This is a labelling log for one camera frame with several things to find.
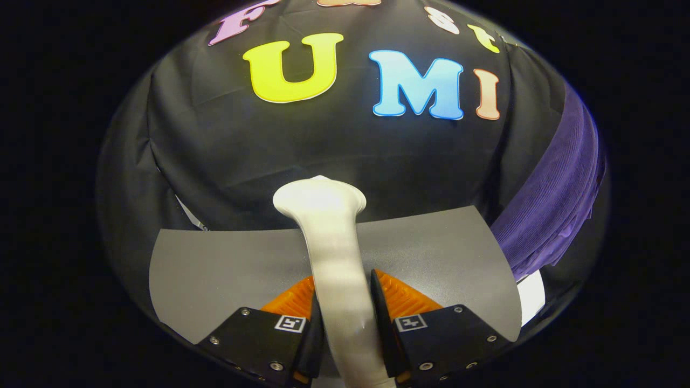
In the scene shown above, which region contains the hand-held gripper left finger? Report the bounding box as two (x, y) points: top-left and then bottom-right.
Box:
(197, 276), (326, 388)

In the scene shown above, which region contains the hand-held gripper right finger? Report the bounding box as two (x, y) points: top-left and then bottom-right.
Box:
(370, 268), (512, 386)

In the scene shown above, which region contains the white garment steamer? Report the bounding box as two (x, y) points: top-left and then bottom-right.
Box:
(272, 175), (397, 388)

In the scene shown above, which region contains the purple corduroy jacket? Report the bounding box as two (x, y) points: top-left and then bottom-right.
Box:
(489, 81), (607, 282)

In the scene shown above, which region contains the grey cabinet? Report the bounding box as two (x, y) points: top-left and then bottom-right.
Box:
(148, 205), (523, 347)

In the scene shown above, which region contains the white cloth panel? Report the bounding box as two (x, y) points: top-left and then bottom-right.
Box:
(516, 268), (546, 328)

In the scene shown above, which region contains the black backdrop cloth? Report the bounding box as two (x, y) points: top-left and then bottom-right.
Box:
(96, 0), (612, 345)

